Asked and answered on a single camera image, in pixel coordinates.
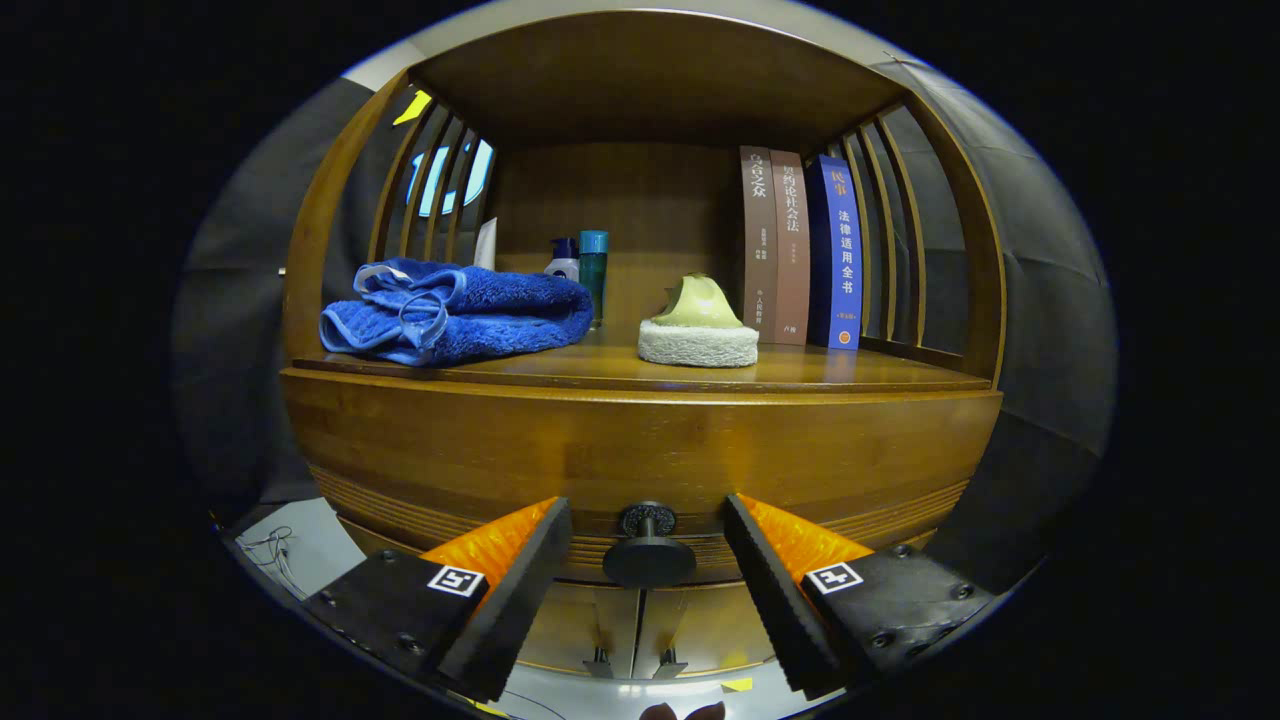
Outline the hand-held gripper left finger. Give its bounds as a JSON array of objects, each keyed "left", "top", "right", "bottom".
[{"left": 300, "top": 497, "right": 574, "bottom": 704}]

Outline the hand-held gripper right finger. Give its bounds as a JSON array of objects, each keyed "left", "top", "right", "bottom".
[{"left": 722, "top": 493, "right": 999, "bottom": 701}]

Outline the curved wooden drawer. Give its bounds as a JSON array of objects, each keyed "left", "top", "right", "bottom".
[{"left": 280, "top": 370, "right": 1004, "bottom": 593}]

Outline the green handled white scrub brush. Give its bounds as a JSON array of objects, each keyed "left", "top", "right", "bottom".
[{"left": 637, "top": 273, "right": 761, "bottom": 369}]

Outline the wooden cabinet door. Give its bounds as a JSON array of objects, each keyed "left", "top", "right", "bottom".
[
  {"left": 635, "top": 585, "right": 791, "bottom": 682},
  {"left": 520, "top": 580, "right": 641, "bottom": 678}
]

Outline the wooden countertop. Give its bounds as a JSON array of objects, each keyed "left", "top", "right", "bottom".
[{"left": 292, "top": 335, "right": 991, "bottom": 396}]

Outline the brown wooden cabinet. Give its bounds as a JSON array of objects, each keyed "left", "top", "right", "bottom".
[{"left": 280, "top": 8, "right": 1009, "bottom": 683}]

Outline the folded blue towel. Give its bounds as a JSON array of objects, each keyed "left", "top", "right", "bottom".
[{"left": 319, "top": 257, "right": 595, "bottom": 368}]

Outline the clear teal bottle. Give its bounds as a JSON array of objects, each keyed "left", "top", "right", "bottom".
[{"left": 578, "top": 230, "right": 610, "bottom": 329}]

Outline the reddish brown book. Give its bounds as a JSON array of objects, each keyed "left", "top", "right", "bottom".
[{"left": 770, "top": 150, "right": 812, "bottom": 347}]

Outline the blue book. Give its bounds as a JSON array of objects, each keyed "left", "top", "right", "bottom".
[{"left": 806, "top": 154, "right": 864, "bottom": 351}]

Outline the thin white cable bundle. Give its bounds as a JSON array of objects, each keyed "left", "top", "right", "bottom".
[{"left": 238, "top": 527, "right": 297, "bottom": 599}]

